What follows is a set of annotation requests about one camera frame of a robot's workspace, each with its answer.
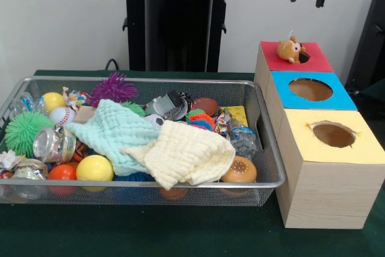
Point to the brown plush bear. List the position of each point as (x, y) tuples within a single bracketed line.
[(287, 50)]

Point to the cream cloth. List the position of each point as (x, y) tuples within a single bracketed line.
[(186, 154)]

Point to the wooden box with three holes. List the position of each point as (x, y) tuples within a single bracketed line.
[(325, 196)]

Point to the silver mesh bin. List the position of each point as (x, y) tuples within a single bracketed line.
[(210, 196)]

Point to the black upright panel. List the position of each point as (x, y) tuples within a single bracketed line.
[(370, 43)]

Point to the dark green table cloth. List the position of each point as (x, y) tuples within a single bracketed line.
[(374, 97), (180, 233)]

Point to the yellow toy cheese wedge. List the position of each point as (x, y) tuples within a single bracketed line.
[(239, 115)]

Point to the toy burger bun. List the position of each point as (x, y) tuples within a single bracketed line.
[(240, 169)]

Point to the purple spiky ball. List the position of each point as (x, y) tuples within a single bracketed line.
[(114, 88)]

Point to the mint green cloth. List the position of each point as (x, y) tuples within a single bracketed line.
[(108, 130)]

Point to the white baseball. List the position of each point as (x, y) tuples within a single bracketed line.
[(61, 115)]

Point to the large yellow ball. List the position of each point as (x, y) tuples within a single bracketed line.
[(94, 168)]

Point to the clear plastic jar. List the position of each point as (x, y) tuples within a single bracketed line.
[(52, 145)]

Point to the orange ball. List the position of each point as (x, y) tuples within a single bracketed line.
[(61, 172)]

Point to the large green spiky ball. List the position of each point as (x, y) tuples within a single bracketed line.
[(25, 133)]

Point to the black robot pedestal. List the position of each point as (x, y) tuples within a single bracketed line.
[(177, 43)]

